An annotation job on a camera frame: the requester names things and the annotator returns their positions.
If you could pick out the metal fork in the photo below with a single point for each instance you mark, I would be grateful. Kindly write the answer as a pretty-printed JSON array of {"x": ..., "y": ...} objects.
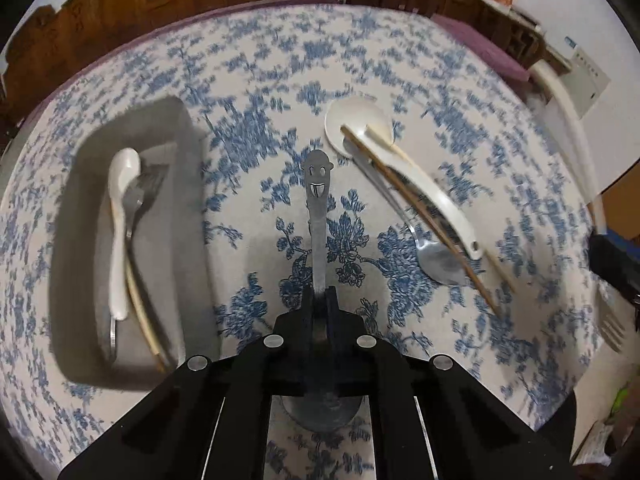
[{"x": 145, "y": 190}]

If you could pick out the large white spoon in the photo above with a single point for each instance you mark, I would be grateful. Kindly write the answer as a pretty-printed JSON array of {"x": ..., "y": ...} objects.
[{"x": 350, "y": 120}]

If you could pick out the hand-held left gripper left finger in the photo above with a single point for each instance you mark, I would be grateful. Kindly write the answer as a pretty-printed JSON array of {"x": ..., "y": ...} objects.
[{"x": 240, "y": 385}]

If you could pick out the white wall panel door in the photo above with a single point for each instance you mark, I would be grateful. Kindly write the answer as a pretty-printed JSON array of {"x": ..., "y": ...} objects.
[{"x": 590, "y": 85}]

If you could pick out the small white spoon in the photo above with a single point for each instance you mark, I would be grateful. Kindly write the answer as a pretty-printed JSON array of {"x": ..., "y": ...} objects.
[{"x": 117, "y": 260}]

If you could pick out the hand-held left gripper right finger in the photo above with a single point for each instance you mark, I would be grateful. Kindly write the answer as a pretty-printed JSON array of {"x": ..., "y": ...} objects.
[{"x": 400, "y": 385}]

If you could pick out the white device with blue label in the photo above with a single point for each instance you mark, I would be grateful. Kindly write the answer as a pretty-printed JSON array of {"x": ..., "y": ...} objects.
[{"x": 560, "y": 50}]

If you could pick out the grey metal tray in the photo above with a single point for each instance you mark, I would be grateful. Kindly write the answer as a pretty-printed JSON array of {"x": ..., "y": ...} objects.
[{"x": 90, "y": 185}]

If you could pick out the plain metal spoon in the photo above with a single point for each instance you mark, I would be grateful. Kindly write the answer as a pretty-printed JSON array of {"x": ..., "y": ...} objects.
[{"x": 442, "y": 260}]

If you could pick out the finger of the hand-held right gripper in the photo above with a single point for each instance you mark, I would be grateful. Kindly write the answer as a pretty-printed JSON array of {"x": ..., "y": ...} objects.
[{"x": 617, "y": 270}]

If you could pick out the brown wooden chopstick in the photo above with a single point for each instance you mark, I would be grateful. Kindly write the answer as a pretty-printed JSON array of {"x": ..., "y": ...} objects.
[{"x": 425, "y": 215}]

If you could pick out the wooden side table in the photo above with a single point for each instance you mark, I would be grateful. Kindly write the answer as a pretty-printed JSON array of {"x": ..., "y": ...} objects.
[{"x": 525, "y": 42}]

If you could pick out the purple armchair cushion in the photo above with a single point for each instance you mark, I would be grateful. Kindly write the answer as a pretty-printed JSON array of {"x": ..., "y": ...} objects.
[{"x": 490, "y": 52}]

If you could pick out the beige chopstick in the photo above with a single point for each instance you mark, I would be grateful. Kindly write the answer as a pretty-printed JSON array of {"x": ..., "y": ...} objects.
[
  {"x": 500, "y": 272},
  {"x": 145, "y": 320}
]

